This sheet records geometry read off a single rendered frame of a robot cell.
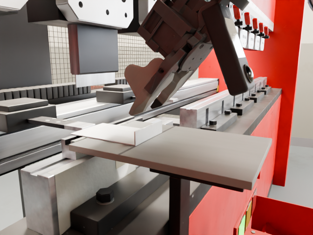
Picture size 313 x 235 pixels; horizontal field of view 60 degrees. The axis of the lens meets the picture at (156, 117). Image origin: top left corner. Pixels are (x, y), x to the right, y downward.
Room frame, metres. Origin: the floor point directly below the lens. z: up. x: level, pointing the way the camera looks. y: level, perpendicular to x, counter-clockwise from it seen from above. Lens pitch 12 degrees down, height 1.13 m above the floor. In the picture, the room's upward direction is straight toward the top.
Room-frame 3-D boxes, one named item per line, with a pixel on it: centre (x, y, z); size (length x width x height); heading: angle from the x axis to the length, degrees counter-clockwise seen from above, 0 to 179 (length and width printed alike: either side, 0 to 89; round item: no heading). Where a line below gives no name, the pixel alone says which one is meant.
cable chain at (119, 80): (1.34, 0.08, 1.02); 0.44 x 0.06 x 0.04; 151
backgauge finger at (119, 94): (0.87, 0.06, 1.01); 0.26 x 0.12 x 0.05; 61
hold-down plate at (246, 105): (1.33, -0.43, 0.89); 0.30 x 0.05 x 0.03; 151
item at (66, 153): (0.49, 0.09, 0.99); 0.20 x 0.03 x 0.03; 151
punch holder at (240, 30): (1.33, -0.37, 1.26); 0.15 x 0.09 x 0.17; 151
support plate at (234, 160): (0.40, -0.03, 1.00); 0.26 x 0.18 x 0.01; 61
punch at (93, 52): (0.47, 0.10, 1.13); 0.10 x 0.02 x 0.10; 151
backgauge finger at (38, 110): (0.54, 0.24, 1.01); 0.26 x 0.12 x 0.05; 61
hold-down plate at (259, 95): (1.68, -0.62, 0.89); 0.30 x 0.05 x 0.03; 151
